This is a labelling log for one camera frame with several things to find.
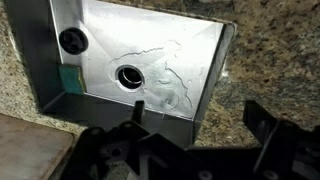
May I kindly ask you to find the wooden cutting board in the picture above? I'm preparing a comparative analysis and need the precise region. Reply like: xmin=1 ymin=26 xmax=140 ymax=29
xmin=0 ymin=113 xmax=75 ymax=180

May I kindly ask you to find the stainless steel sink basin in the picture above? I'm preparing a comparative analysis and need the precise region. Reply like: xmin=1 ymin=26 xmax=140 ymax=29
xmin=4 ymin=0 xmax=238 ymax=148

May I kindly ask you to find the black sink drain stopper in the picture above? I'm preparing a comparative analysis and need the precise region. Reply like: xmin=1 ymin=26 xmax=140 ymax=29
xmin=58 ymin=27 xmax=90 ymax=56

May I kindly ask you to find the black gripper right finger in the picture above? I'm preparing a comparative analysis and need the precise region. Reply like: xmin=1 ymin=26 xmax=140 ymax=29
xmin=243 ymin=99 xmax=320 ymax=180

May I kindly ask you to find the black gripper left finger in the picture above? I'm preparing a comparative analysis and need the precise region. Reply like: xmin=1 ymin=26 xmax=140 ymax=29
xmin=59 ymin=99 xmax=174 ymax=180

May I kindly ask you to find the green dish sponge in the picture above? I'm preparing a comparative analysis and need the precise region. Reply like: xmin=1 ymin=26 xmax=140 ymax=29
xmin=58 ymin=64 xmax=87 ymax=96

